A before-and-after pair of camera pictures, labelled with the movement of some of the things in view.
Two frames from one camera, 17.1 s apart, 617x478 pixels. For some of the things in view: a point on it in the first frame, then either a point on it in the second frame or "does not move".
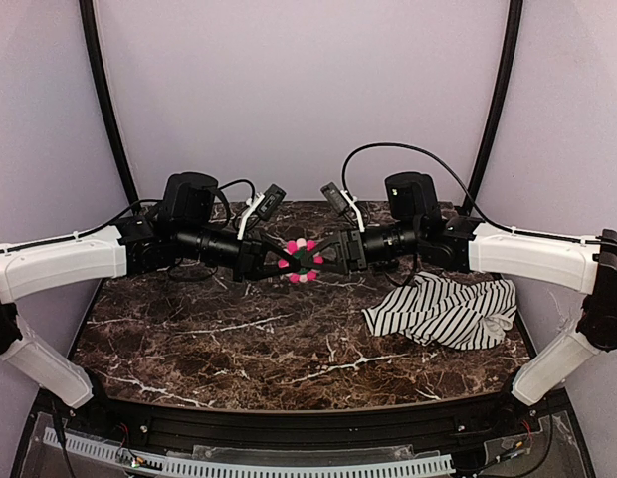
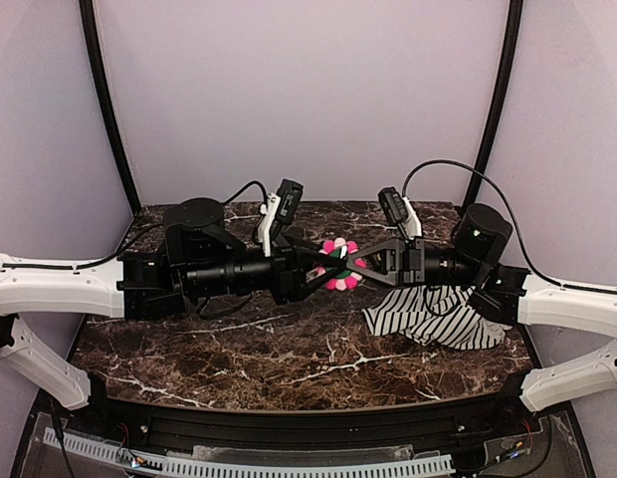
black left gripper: (247, 259) → (282, 272)
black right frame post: (514, 40) does not move
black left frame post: (88, 15) does not move
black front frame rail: (156, 421) does not move
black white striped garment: (470, 314) does not move
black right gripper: (352, 251) → (408, 263)
